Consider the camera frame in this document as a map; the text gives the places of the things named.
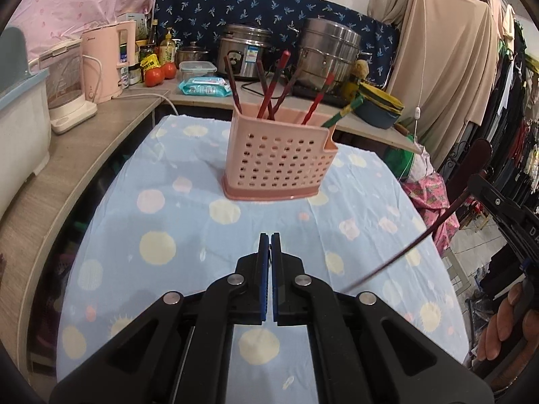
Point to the pink floral curtain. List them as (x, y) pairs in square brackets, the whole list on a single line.
[(45, 23)]

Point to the stacked blue yellow bowls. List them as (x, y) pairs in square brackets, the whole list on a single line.
[(379, 109)]

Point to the beige hanging cloth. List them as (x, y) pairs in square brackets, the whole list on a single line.
[(445, 65)]

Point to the white dish drainer box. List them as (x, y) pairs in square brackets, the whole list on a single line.
[(25, 129)]

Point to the wet wipes pack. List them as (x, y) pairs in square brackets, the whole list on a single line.
[(206, 87)]

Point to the pink perforated utensil holder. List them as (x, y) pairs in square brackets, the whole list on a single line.
[(277, 160)]

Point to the yellow oil bottle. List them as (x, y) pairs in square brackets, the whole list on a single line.
[(167, 49)]

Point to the white blender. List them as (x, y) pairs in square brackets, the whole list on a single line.
[(66, 99)]

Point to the large steel steamer pot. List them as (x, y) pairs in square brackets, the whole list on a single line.
[(326, 47)]

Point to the red tomato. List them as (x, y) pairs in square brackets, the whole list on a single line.
[(153, 77), (169, 70)]

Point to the black induction cooker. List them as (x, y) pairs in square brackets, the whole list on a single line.
[(303, 92)]

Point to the clear food container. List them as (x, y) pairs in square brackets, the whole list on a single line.
[(189, 69)]

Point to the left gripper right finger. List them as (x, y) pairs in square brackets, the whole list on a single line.
[(277, 276)]

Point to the wooden counter shelf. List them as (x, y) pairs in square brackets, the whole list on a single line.
[(83, 164)]

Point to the steel rice cooker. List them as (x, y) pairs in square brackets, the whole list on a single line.
[(243, 46)]

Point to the dark maroon chopstick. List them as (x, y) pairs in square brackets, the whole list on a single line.
[(232, 83), (263, 84), (428, 232), (287, 90)]

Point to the pink electric kettle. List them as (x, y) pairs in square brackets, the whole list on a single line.
[(106, 51)]

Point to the green chopstick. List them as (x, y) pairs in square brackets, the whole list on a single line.
[(356, 103)]

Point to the pink floral fabric bundle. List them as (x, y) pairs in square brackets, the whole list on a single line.
[(429, 196)]

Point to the blue patterned tablecloth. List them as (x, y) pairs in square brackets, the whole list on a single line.
[(165, 224)]

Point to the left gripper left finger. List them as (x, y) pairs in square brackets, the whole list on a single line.
[(263, 267)]

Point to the red tomato left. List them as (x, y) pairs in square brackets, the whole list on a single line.
[(153, 77)]

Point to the person's right hand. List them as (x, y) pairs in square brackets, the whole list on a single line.
[(499, 329)]

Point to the navy patterned backsplash cloth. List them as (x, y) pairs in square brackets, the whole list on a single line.
[(204, 21)]

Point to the red tomato right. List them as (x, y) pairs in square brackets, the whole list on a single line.
[(169, 70)]

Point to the small steel pot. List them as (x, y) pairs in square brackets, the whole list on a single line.
[(190, 52)]

